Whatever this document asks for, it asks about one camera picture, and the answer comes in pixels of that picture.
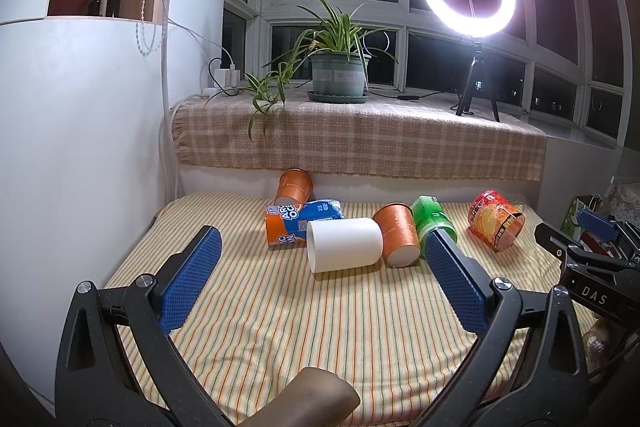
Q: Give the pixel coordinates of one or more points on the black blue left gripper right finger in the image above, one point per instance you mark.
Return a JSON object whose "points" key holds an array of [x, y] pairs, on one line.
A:
{"points": [[526, 367]]}

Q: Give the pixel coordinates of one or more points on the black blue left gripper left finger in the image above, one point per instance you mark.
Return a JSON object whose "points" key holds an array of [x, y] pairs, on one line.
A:
{"points": [[117, 365]]}

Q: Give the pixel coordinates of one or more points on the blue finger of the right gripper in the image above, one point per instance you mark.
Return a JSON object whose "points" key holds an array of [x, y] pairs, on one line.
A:
{"points": [[596, 225]]}

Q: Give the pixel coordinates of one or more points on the white ceramic cup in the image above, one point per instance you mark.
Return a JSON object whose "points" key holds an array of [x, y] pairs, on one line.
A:
{"points": [[343, 244]]}

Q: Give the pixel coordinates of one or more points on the red orange snack cup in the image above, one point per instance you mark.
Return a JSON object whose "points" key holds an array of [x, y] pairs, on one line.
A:
{"points": [[494, 219]]}

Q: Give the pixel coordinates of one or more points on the green plastic cup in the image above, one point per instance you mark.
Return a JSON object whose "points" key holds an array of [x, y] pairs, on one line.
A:
{"points": [[428, 216]]}

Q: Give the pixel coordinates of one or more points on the orange paper cup near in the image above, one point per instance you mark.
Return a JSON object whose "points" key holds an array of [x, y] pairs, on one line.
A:
{"points": [[400, 241]]}

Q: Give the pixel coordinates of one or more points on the orange paper cup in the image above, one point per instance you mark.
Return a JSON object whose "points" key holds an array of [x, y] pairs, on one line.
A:
{"points": [[400, 241], [295, 187]]}

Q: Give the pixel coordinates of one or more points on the blue orange drink cup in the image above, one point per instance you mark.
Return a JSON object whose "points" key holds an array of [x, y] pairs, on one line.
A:
{"points": [[286, 225]]}

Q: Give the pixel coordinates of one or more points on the orange paper cup far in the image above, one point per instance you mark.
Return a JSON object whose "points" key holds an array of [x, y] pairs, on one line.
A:
{"points": [[295, 187]]}

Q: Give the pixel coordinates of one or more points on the green snack bag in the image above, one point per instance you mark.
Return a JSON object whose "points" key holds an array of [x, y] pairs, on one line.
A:
{"points": [[595, 204]]}

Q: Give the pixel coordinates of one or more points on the black tripod stand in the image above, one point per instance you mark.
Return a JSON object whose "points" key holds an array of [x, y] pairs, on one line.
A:
{"points": [[476, 80]]}

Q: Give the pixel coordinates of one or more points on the brown cardboard tube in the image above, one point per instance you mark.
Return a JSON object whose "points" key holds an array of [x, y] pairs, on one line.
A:
{"points": [[314, 397]]}

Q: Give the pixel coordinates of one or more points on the striped yellow mattress cloth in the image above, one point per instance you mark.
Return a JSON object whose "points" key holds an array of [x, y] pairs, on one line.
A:
{"points": [[263, 316]]}

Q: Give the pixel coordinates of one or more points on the white power strip chargers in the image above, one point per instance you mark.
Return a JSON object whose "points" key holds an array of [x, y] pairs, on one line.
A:
{"points": [[225, 81]]}

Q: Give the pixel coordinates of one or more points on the potted spider plant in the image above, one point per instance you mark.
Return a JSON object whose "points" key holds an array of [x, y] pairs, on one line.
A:
{"points": [[338, 49]]}

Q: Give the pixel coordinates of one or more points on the dark small bottle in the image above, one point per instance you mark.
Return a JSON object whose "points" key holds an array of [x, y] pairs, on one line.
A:
{"points": [[104, 8]]}

